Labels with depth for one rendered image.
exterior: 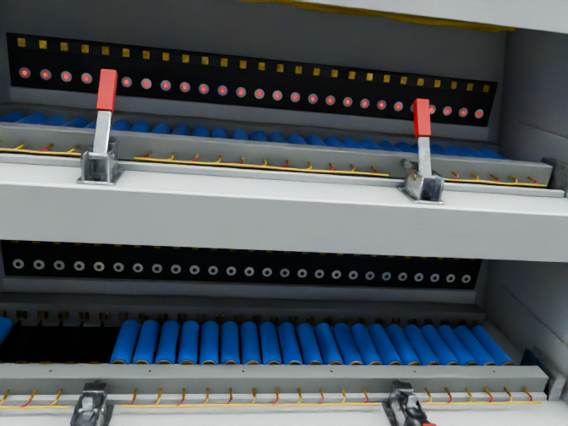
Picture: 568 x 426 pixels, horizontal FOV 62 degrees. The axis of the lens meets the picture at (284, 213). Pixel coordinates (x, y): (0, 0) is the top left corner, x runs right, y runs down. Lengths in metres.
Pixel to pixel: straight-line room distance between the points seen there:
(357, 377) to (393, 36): 0.40
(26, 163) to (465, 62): 0.51
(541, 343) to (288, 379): 0.28
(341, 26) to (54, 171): 0.37
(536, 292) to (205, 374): 0.37
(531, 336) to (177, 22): 0.53
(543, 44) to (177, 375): 0.52
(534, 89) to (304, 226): 0.35
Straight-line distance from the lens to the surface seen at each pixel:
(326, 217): 0.38
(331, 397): 0.47
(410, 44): 0.64
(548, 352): 0.59
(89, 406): 0.42
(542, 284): 0.59
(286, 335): 0.51
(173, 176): 0.41
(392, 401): 0.47
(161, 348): 0.49
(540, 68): 0.63
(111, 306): 0.55
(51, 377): 0.46
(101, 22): 0.61
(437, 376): 0.50
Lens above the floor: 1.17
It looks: 3 degrees down
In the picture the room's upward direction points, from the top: 3 degrees clockwise
